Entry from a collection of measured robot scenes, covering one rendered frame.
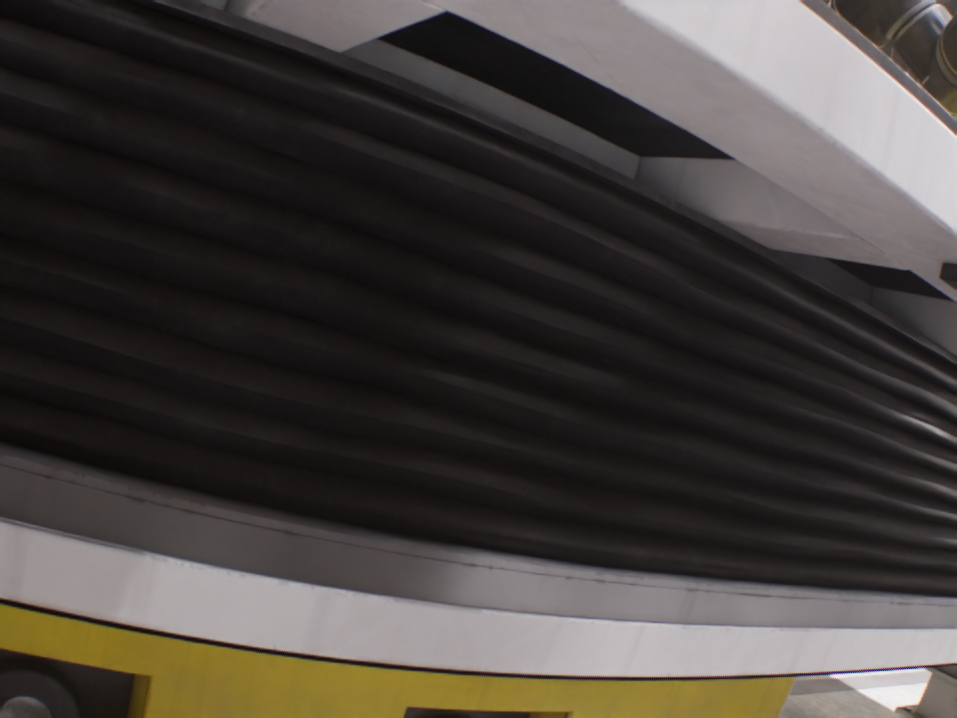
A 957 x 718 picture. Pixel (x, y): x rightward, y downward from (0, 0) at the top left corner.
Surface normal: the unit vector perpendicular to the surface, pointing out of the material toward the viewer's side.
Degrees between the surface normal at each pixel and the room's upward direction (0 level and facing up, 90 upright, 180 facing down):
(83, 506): 90
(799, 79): 90
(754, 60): 90
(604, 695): 90
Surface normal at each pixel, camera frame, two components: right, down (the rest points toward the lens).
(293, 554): 0.47, 0.18
